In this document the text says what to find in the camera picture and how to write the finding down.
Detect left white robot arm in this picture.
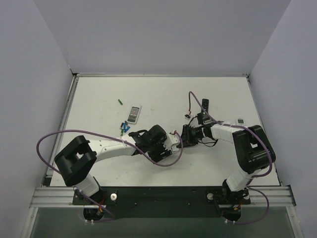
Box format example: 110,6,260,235
54,125,180,204

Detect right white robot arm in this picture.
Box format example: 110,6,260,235
181,119,276,192

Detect grey and white remote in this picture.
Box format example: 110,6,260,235
126,105,142,124

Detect black slim remote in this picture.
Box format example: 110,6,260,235
202,99,209,112

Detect white air conditioner remote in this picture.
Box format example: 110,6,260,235
236,118,245,125

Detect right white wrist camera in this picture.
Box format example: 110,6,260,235
184,112,193,120

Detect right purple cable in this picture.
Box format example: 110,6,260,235
186,91,273,225

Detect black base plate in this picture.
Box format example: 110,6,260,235
71,185,251,220

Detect aluminium rail frame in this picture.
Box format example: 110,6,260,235
32,75,294,238

